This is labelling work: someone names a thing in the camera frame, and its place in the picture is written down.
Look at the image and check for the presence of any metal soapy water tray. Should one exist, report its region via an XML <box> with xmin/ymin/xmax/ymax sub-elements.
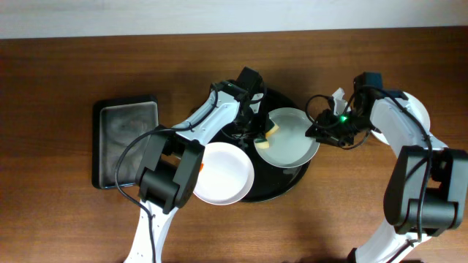
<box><xmin>91</xmin><ymin>94</ymin><xmax>159</xmax><ymax>189</ymax></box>

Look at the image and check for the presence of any white plate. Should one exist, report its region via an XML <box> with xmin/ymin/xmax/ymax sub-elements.
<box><xmin>194</xmin><ymin>142</ymin><xmax>254</xmax><ymax>205</ymax></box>
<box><xmin>370</xmin><ymin>92</ymin><xmax>431</xmax><ymax>150</ymax></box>
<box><xmin>254</xmin><ymin>107</ymin><xmax>320</xmax><ymax>169</ymax></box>

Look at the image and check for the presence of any round black serving tray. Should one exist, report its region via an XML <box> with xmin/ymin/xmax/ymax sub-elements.
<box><xmin>208</xmin><ymin>85</ymin><xmax>312</xmax><ymax>204</ymax></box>

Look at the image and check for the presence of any white plate bottom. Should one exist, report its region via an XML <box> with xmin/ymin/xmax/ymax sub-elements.
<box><xmin>194</xmin><ymin>142</ymin><xmax>254</xmax><ymax>205</ymax></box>

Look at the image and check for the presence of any green yellow sponge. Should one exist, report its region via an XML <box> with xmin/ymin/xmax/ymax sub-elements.
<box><xmin>254</xmin><ymin>119</ymin><xmax>279</xmax><ymax>149</ymax></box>

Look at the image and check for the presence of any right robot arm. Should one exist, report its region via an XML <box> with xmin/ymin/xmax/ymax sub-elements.
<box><xmin>305</xmin><ymin>72</ymin><xmax>467</xmax><ymax>262</ymax></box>

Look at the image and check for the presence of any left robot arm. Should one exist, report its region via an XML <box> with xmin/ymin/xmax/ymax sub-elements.
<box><xmin>125</xmin><ymin>67</ymin><xmax>273</xmax><ymax>262</ymax></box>

